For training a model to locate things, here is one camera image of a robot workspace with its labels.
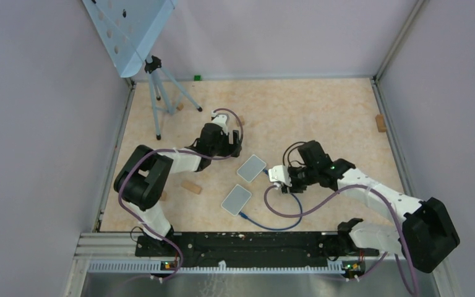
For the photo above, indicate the blue perforated metal panel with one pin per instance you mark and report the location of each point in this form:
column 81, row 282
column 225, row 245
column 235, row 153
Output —
column 129, row 29

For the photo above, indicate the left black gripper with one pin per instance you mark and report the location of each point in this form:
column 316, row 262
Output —
column 231, row 150

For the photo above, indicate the wooden block near left arm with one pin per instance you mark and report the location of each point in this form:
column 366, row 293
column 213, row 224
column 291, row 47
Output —
column 192, row 187

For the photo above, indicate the grey network switch box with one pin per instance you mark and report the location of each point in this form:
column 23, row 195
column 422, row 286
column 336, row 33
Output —
column 235, row 201

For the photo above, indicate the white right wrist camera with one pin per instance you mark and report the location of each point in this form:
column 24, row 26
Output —
column 279, row 176

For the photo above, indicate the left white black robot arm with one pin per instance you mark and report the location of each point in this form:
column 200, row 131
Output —
column 142, row 180

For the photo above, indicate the white slotted cable duct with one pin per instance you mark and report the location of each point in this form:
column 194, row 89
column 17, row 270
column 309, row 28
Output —
column 157, row 267

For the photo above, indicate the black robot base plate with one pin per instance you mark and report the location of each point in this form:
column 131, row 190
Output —
column 286, row 249

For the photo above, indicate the white power adapter box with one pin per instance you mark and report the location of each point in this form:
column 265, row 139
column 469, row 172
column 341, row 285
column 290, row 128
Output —
column 251, row 168

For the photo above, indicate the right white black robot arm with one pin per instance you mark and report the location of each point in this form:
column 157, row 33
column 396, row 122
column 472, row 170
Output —
column 422, row 230

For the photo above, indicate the blue tripod stand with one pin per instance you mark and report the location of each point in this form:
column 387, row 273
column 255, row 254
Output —
column 159, row 98

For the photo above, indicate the wooden block at right edge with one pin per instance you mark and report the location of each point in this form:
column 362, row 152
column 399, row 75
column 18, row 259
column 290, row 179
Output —
column 380, row 123

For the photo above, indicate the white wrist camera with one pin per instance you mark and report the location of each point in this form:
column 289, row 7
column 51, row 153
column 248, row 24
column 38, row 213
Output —
column 279, row 176
column 220, row 119

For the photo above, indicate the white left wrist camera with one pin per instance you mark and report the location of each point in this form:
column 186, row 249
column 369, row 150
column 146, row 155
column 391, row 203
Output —
column 220, row 119

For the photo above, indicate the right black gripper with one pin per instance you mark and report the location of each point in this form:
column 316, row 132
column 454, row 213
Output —
column 294, row 188

